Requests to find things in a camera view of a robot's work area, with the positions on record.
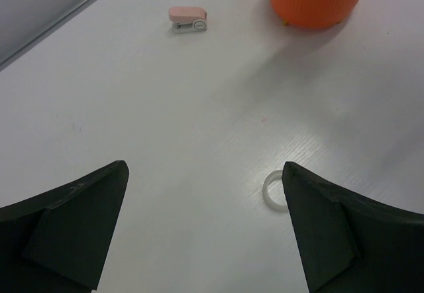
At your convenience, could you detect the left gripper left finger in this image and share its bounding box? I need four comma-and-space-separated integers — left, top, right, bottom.
1, 160, 129, 292

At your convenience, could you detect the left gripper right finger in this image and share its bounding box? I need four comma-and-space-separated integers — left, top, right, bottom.
282, 162, 423, 292

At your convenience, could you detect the clear tape roll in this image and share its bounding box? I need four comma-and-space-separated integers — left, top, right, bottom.
262, 170, 288, 213

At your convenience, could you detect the pink mini stapler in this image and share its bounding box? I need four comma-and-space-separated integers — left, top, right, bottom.
168, 6, 207, 34

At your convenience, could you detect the aluminium frame rail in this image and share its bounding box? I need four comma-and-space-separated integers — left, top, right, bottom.
1, 0, 95, 70

